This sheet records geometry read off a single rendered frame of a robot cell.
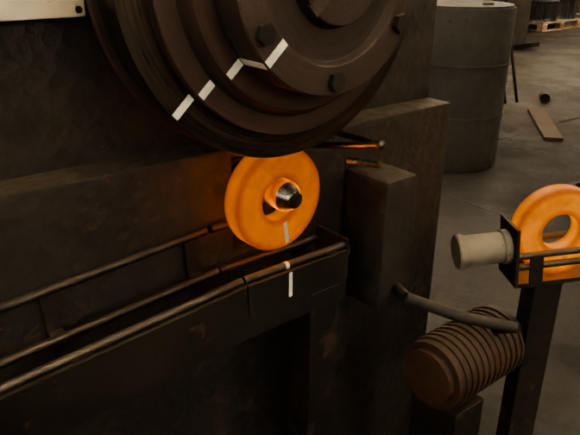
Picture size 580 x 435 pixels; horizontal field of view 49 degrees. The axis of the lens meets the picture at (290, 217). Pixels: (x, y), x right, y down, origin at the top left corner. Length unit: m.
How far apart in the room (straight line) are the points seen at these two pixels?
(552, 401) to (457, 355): 0.87
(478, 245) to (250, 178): 0.43
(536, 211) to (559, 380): 1.00
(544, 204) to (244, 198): 0.51
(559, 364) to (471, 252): 1.06
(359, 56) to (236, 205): 0.25
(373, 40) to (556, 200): 0.46
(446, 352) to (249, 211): 0.43
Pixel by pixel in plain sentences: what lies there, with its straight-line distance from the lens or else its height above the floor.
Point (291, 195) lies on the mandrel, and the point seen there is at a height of 0.83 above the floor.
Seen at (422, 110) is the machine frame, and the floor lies 0.87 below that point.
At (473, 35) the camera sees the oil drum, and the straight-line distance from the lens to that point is 3.51.
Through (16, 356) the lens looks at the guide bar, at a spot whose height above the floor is 0.68.
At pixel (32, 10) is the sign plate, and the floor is 1.07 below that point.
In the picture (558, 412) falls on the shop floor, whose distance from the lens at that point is 1.93.
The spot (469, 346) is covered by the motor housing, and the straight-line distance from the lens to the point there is 1.13.
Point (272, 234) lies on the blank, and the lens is 0.92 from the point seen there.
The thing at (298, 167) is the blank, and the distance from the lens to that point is 0.91.
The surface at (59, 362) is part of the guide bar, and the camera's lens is 0.81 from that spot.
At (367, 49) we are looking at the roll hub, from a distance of 0.81.
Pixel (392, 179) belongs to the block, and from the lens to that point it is 1.04.
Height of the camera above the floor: 1.14
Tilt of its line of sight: 23 degrees down
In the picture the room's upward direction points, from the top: 1 degrees clockwise
